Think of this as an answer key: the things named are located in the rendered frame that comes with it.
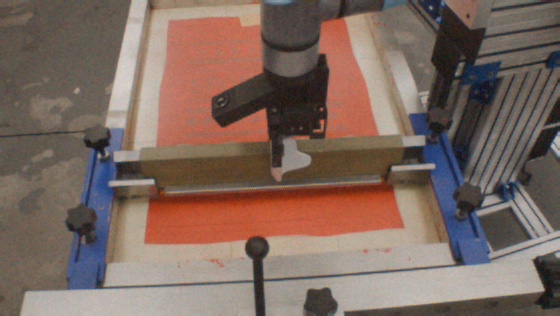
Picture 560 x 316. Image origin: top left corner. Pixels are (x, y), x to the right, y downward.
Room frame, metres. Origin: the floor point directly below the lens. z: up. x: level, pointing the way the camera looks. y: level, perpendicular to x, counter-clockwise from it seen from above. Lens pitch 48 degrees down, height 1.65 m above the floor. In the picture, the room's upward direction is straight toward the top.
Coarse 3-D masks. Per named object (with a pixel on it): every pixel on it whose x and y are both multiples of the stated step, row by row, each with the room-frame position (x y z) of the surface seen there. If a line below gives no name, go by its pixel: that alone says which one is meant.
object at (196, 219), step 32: (192, 32) 0.99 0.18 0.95; (224, 32) 0.99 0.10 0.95; (256, 32) 0.99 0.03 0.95; (160, 96) 0.78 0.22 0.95; (160, 128) 0.69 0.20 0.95; (256, 192) 0.54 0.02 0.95; (160, 224) 0.47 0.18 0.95; (192, 224) 0.47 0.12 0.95; (224, 224) 0.47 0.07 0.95; (256, 224) 0.48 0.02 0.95
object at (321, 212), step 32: (320, 32) 0.99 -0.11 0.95; (352, 64) 0.88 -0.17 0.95; (352, 96) 0.78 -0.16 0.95; (352, 128) 0.69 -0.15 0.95; (288, 192) 0.54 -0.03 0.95; (320, 192) 0.54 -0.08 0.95; (352, 192) 0.54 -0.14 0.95; (384, 192) 0.54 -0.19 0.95; (288, 224) 0.48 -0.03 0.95; (320, 224) 0.47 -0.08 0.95; (352, 224) 0.47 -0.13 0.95; (384, 224) 0.47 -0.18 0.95
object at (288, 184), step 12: (276, 180) 0.53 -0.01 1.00; (288, 180) 0.53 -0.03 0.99; (300, 180) 0.53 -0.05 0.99; (312, 180) 0.53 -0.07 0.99; (324, 180) 0.53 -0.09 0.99; (336, 180) 0.53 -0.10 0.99; (348, 180) 0.53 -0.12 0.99; (360, 180) 0.53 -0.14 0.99; (372, 180) 0.53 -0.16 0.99; (168, 192) 0.51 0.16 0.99; (180, 192) 0.51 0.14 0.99; (192, 192) 0.51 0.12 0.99; (204, 192) 0.51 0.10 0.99; (216, 192) 0.51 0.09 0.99; (228, 192) 0.51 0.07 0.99; (240, 192) 0.52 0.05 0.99
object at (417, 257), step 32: (160, 0) 1.09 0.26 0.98; (192, 0) 1.10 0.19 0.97; (224, 0) 1.10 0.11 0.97; (256, 0) 1.11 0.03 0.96; (128, 32) 0.95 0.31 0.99; (384, 32) 0.94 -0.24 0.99; (128, 64) 0.84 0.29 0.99; (384, 64) 0.86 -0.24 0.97; (128, 96) 0.74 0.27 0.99; (416, 96) 0.74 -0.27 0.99; (128, 128) 0.67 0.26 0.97; (288, 256) 0.40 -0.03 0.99; (320, 256) 0.40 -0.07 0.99; (352, 256) 0.39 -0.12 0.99; (384, 256) 0.39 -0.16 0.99; (416, 256) 0.39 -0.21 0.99; (448, 256) 0.39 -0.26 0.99; (96, 288) 0.34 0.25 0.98
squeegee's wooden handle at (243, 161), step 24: (216, 144) 0.55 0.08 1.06; (240, 144) 0.55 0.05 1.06; (264, 144) 0.55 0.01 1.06; (312, 144) 0.55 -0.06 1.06; (336, 144) 0.55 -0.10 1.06; (360, 144) 0.55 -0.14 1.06; (384, 144) 0.55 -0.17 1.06; (144, 168) 0.52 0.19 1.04; (168, 168) 0.52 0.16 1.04; (192, 168) 0.52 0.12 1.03; (216, 168) 0.53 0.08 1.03; (240, 168) 0.53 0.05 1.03; (264, 168) 0.53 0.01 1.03; (312, 168) 0.54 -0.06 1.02; (336, 168) 0.54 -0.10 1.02; (360, 168) 0.54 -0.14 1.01; (384, 168) 0.54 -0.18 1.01
